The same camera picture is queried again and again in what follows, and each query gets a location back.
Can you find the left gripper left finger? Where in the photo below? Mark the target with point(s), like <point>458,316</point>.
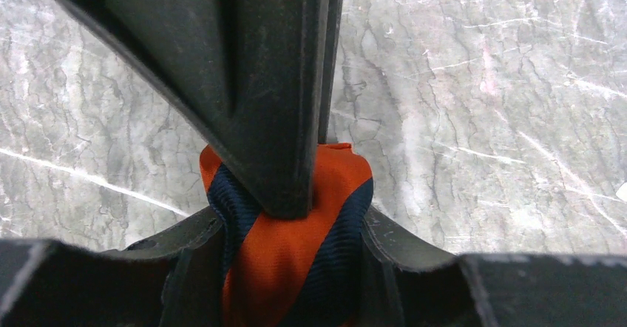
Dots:
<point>169,279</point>

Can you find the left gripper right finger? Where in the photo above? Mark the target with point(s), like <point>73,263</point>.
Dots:
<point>409,282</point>

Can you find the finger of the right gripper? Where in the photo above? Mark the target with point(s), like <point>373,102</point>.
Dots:
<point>253,77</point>

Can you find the orange navy striped tie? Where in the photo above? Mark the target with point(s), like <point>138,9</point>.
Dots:
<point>303,272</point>

